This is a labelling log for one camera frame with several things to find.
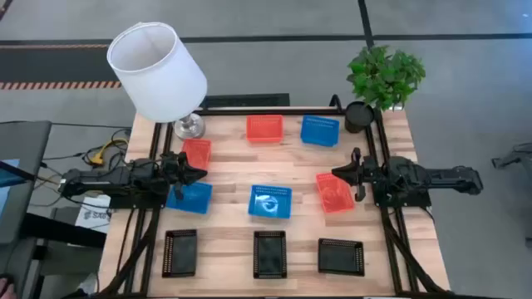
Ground dark grey monitor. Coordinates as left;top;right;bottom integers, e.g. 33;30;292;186
0;120;53;247

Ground black floor cables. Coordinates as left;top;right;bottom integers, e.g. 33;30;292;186
39;122;134;208

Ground black looped cable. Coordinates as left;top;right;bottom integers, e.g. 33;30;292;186
329;94;345;114

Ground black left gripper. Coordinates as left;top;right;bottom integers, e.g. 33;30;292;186
160;149;209;202

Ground grey chair base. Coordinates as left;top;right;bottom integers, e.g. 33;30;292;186
491;142;532;172

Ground green plant in black pot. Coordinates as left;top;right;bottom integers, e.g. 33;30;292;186
343;44;427;135

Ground blue plastic basket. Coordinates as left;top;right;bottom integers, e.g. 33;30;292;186
248;184;293;220
299;115;341;148
165;181;214;215

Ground black plastic basket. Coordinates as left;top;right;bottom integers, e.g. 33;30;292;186
318;238;366;277
253;230;288;280
161;228;198;278

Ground black ribbed panel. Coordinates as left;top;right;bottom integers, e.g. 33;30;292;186
200;93;291;110

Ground white shade table lamp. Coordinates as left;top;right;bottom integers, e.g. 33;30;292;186
106;21;208;140

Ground person's hand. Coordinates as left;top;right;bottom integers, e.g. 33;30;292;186
0;277;18;299

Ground white printed box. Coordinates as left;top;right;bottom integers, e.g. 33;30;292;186
74;194;113;234

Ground yellow cable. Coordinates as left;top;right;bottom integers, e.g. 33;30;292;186
87;138;130;166

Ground orange-red plastic basket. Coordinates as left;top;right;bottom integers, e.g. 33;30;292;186
245;115;284;144
315;172;357;214
180;138;213;171

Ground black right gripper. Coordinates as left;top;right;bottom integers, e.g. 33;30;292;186
331;147;376;203

